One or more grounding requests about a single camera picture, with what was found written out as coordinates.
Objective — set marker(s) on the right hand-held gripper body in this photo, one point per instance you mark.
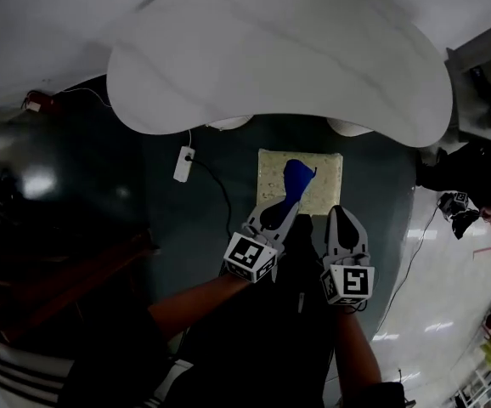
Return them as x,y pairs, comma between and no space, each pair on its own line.
353,283

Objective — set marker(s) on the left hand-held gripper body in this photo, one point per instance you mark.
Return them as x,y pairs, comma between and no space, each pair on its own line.
245,255

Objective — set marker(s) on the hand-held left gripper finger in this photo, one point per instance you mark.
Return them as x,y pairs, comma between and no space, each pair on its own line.
289,228
255,217

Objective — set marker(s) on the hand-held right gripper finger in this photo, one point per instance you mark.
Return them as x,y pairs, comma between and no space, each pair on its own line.
329,236
362,238

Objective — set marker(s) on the patterned beige mat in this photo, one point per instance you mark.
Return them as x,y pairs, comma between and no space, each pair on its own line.
328,185

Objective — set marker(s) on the blue wiping cloth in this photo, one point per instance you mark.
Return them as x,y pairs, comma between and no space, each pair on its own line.
296,177

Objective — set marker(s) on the person's left forearm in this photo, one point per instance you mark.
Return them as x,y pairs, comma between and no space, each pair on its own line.
199,304

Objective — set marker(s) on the person's right forearm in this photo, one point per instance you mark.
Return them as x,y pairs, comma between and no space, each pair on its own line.
356,347

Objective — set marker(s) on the white power strip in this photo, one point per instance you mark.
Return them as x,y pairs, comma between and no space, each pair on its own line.
184,164

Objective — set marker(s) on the person's black clothing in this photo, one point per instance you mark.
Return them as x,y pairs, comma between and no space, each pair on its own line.
250,347

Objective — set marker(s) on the wooden stair railing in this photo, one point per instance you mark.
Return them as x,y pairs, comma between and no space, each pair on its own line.
71,279

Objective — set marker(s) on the grey desk with cubby shelf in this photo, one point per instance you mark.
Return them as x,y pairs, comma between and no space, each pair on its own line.
479,58

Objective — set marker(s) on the red fire extinguisher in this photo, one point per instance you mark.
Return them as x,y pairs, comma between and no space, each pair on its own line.
39,100

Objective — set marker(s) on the staircase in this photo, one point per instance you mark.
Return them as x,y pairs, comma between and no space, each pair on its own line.
12,376

